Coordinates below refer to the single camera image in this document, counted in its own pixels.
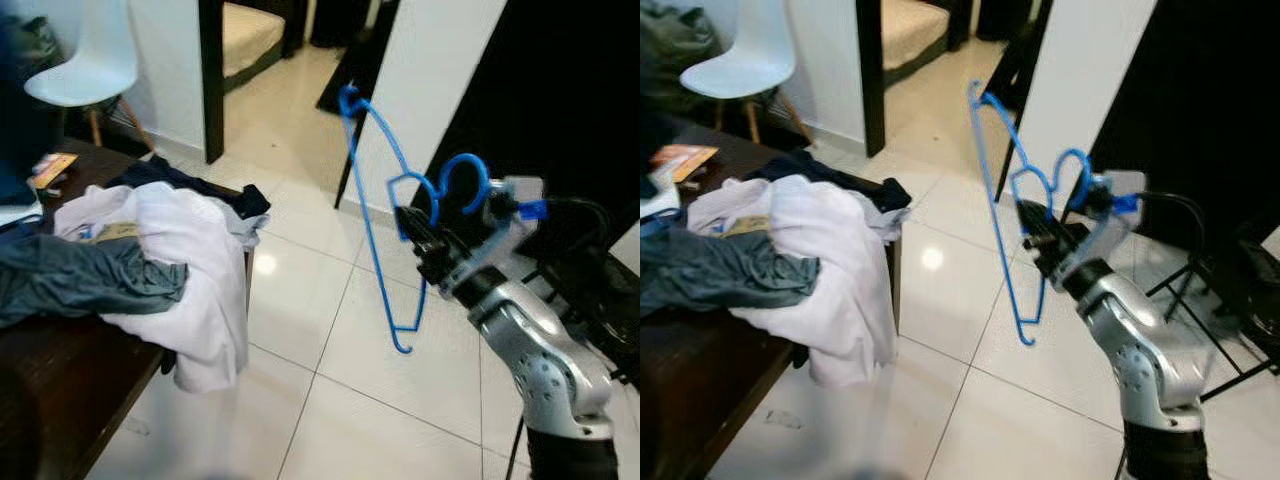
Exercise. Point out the dark wooden table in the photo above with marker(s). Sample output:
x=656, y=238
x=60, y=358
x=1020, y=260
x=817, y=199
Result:
x=700, y=400
x=60, y=400

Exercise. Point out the orange packet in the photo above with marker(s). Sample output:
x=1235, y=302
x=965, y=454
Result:
x=55, y=168
x=690, y=160

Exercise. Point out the olive green bag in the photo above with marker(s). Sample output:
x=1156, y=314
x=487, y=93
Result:
x=25, y=45
x=675, y=50

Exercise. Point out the beige mattress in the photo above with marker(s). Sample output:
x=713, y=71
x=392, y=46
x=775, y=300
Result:
x=250, y=30
x=912, y=28

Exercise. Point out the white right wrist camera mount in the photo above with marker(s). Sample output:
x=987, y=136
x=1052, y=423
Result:
x=1105, y=235
x=495, y=250

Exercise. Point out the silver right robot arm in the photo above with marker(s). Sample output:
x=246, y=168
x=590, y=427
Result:
x=1150, y=360
x=540, y=350

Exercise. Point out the blue plastic hanger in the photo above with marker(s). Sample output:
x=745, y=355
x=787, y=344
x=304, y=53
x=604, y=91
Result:
x=465, y=158
x=1072, y=152

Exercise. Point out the white plastic chair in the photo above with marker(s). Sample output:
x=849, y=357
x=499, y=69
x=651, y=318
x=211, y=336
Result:
x=90, y=60
x=750, y=60

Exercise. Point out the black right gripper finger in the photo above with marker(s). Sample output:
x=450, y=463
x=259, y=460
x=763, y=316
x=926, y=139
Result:
x=1034, y=216
x=415, y=223

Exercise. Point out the dark teal grey garment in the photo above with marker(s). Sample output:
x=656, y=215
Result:
x=730, y=270
x=90, y=275

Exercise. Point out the white garment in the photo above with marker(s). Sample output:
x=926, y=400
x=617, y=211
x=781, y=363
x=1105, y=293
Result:
x=190, y=260
x=830, y=260

